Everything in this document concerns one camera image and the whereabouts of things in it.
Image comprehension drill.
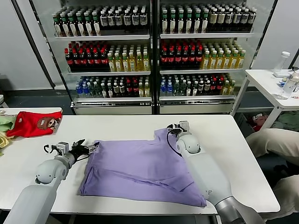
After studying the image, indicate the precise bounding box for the right wrist grey camera box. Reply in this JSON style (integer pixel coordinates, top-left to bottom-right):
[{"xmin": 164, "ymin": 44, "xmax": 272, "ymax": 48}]
[{"xmin": 178, "ymin": 120, "xmax": 190, "ymax": 132}]

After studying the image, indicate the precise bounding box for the white cooler shelf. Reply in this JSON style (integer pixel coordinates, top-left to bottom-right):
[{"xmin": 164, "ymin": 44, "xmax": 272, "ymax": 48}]
[
  {"xmin": 160, "ymin": 69, "xmax": 245, "ymax": 76},
  {"xmin": 74, "ymin": 97, "xmax": 152, "ymax": 104},
  {"xmin": 159, "ymin": 95, "xmax": 235, "ymax": 102},
  {"xmin": 67, "ymin": 71, "xmax": 151, "ymax": 77},
  {"xmin": 160, "ymin": 33, "xmax": 255, "ymax": 40},
  {"xmin": 55, "ymin": 35, "xmax": 150, "ymax": 42}
]

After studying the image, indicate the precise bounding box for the clear bottle strap lid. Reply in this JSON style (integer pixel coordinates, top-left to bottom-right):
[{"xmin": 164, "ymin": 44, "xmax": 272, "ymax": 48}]
[{"xmin": 277, "ymin": 71, "xmax": 299, "ymax": 101}]

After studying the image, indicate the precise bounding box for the dark bottle beige label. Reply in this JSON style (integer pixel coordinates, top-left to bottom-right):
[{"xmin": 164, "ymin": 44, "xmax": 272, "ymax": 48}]
[
  {"xmin": 217, "ymin": 9, "xmax": 225, "ymax": 33},
  {"xmin": 209, "ymin": 9, "xmax": 218, "ymax": 33}
]

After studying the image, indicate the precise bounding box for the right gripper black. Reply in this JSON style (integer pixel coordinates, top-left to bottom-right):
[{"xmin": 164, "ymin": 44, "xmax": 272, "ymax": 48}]
[{"xmin": 166, "ymin": 124, "xmax": 186, "ymax": 138}]

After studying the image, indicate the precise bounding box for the light purple printed t-shirt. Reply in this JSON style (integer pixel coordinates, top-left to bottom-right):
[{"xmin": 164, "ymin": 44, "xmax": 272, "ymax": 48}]
[{"xmin": 78, "ymin": 129, "xmax": 208, "ymax": 208}]

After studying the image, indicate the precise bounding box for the light green garment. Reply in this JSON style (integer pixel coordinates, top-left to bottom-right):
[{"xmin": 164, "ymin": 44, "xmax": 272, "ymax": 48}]
[{"xmin": 0, "ymin": 114, "xmax": 17, "ymax": 133}]

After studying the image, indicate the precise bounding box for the dark green clothing pile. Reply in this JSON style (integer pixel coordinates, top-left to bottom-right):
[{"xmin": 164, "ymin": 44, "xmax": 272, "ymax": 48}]
[{"xmin": 270, "ymin": 111, "xmax": 299, "ymax": 131}]

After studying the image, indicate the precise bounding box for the black framed glass door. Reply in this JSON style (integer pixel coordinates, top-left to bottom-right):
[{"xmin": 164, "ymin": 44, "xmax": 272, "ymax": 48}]
[
  {"xmin": 13, "ymin": 0, "xmax": 77, "ymax": 115},
  {"xmin": 249, "ymin": 0, "xmax": 280, "ymax": 70}
]

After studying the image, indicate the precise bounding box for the dark bottle blue-white label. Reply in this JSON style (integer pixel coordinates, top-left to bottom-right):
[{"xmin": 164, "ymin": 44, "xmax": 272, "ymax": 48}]
[
  {"xmin": 107, "ymin": 10, "xmax": 116, "ymax": 35},
  {"xmin": 100, "ymin": 10, "xmax": 108, "ymax": 35},
  {"xmin": 123, "ymin": 9, "xmax": 132, "ymax": 35},
  {"xmin": 248, "ymin": 8, "xmax": 256, "ymax": 32},
  {"xmin": 140, "ymin": 8, "xmax": 148, "ymax": 35},
  {"xmin": 131, "ymin": 8, "xmax": 140, "ymax": 35},
  {"xmin": 241, "ymin": 8, "xmax": 249, "ymax": 32},
  {"xmin": 225, "ymin": 8, "xmax": 234, "ymax": 33},
  {"xmin": 115, "ymin": 9, "xmax": 124, "ymax": 35},
  {"xmin": 233, "ymin": 8, "xmax": 242, "ymax": 33}
]

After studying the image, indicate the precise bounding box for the glass display drinks cooler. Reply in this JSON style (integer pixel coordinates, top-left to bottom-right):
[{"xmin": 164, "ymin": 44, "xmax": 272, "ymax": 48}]
[
  {"xmin": 156, "ymin": 0, "xmax": 256, "ymax": 115},
  {"xmin": 59, "ymin": 0, "xmax": 157, "ymax": 115}
]

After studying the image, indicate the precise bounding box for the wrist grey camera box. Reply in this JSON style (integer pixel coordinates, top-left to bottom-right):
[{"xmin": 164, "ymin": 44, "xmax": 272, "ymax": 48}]
[
  {"xmin": 57, "ymin": 141, "xmax": 70, "ymax": 156},
  {"xmin": 178, "ymin": 120, "xmax": 190, "ymax": 132}
]

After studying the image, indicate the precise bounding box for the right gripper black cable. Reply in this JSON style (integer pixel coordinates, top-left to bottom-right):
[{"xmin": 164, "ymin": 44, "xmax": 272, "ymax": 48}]
[{"xmin": 166, "ymin": 131, "xmax": 183, "ymax": 157}]

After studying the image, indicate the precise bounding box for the clear bottle white cap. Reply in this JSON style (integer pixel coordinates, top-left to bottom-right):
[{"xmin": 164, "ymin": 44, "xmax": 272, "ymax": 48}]
[{"xmin": 273, "ymin": 51, "xmax": 291, "ymax": 73}]

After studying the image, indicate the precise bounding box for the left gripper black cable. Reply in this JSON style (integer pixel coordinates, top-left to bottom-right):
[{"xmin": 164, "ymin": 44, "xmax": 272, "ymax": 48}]
[{"xmin": 74, "ymin": 154, "xmax": 91, "ymax": 162}]

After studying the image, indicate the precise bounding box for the left camera plug cable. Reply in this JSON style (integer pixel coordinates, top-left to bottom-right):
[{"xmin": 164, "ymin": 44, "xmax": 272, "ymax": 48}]
[{"xmin": 43, "ymin": 144, "xmax": 59, "ymax": 154}]

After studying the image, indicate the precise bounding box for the small white box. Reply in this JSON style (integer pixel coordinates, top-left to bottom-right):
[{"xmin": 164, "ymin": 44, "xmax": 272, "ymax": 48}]
[{"xmin": 272, "ymin": 70, "xmax": 290, "ymax": 78}]

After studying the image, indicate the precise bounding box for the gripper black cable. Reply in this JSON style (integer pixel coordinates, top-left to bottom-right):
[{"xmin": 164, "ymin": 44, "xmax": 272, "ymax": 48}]
[
  {"xmin": 74, "ymin": 154, "xmax": 91, "ymax": 162},
  {"xmin": 166, "ymin": 131, "xmax": 183, "ymax": 157}
]

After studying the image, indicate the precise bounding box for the pale yellow garment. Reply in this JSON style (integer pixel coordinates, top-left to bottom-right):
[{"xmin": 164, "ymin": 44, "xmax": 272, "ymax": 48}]
[{"xmin": 0, "ymin": 132, "xmax": 15, "ymax": 150}]

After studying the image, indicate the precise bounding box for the red clothing pile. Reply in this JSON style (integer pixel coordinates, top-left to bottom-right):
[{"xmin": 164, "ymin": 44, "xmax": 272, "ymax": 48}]
[{"xmin": 248, "ymin": 112, "xmax": 270, "ymax": 132}]

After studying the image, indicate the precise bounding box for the red bear print garment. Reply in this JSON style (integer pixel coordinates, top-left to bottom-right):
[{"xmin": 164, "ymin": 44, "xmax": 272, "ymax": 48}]
[{"xmin": 6, "ymin": 111, "xmax": 63, "ymax": 138}]

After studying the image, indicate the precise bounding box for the person in beige trousers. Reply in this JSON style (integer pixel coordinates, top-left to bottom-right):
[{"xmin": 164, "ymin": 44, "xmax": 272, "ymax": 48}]
[{"xmin": 245, "ymin": 128, "xmax": 299, "ymax": 221}]

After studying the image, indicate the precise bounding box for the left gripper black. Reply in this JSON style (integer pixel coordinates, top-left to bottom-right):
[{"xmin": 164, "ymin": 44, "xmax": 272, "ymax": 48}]
[{"xmin": 69, "ymin": 139, "xmax": 99, "ymax": 161}]

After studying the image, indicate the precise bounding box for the white side table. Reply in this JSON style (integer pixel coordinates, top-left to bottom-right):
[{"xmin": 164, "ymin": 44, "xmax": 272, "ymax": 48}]
[{"xmin": 230, "ymin": 69, "xmax": 299, "ymax": 129}]

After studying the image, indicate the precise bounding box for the left wrist grey camera box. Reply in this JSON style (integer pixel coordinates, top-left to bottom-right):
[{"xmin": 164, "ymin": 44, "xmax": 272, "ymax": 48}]
[{"xmin": 57, "ymin": 141, "xmax": 70, "ymax": 156}]

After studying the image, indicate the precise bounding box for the dark tea bottle green cap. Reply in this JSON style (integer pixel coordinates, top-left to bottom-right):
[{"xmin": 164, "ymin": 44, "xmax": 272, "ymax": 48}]
[
  {"xmin": 60, "ymin": 13, "xmax": 71, "ymax": 38},
  {"xmin": 201, "ymin": 10, "xmax": 209, "ymax": 34},
  {"xmin": 177, "ymin": 9, "xmax": 185, "ymax": 35},
  {"xmin": 161, "ymin": 9, "xmax": 169, "ymax": 35},
  {"xmin": 185, "ymin": 9, "xmax": 193, "ymax": 35},
  {"xmin": 193, "ymin": 9, "xmax": 201, "ymax": 35},
  {"xmin": 52, "ymin": 14, "xmax": 63, "ymax": 38},
  {"xmin": 67, "ymin": 13, "xmax": 78, "ymax": 38},
  {"xmin": 169, "ymin": 9, "xmax": 177, "ymax": 35},
  {"xmin": 83, "ymin": 11, "xmax": 94, "ymax": 37},
  {"xmin": 75, "ymin": 12, "xmax": 86, "ymax": 38},
  {"xmin": 91, "ymin": 11, "xmax": 102, "ymax": 37}
]

